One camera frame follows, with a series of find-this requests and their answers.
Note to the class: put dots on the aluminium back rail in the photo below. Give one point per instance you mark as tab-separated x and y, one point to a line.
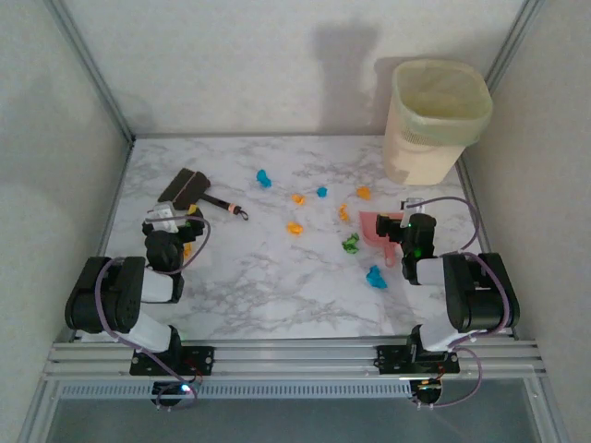
254	136

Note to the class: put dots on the aluminium corner post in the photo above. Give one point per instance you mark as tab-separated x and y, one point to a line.
94	74
510	46

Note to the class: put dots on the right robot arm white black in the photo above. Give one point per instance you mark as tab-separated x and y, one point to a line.
475	295

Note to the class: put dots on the small blue paper scrap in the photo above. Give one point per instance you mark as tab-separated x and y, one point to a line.
322	191

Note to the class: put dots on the aluminium mounting rail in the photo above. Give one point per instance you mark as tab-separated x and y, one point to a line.
300	357

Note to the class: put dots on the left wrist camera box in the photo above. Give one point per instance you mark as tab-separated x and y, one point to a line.
161	216

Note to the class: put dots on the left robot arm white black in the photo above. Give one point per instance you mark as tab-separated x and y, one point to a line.
106	295

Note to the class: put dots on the black controller board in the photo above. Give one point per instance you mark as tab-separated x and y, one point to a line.
427	392
172	397

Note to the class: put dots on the large blue paper scrap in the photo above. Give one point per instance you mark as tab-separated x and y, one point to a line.
376	278
263	178

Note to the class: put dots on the beige plastic trash bin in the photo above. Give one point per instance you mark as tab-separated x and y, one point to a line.
415	161

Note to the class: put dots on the brown hand brush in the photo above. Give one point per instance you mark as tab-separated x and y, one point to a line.
184	187

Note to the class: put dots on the pink plastic dustpan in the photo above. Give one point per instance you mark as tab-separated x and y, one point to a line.
369	226

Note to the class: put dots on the thin orange paper scrap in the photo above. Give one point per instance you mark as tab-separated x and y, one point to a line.
343	212

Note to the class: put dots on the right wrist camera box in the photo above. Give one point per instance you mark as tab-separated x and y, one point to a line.
412	204

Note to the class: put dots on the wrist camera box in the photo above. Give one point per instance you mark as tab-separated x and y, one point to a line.
161	216
412	204

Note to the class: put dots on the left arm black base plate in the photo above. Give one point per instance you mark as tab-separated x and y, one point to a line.
203	360

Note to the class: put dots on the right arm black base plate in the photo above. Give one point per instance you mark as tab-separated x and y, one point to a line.
392	360

